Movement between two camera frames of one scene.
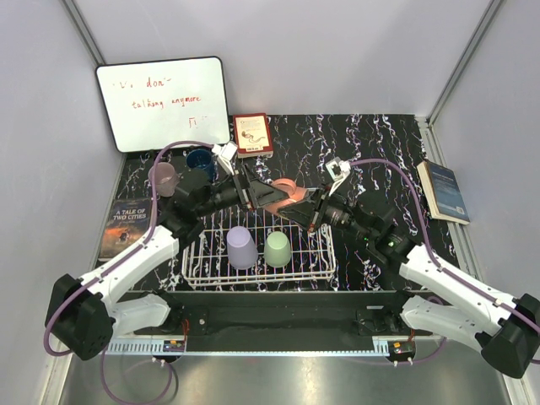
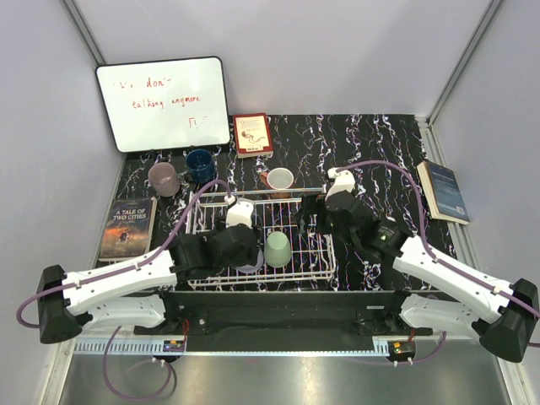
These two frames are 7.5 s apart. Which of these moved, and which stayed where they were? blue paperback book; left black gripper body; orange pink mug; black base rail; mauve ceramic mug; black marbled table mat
Moved: left black gripper body; orange pink mug
Stayed: black marbled table mat; blue paperback book; mauve ceramic mug; black base rail
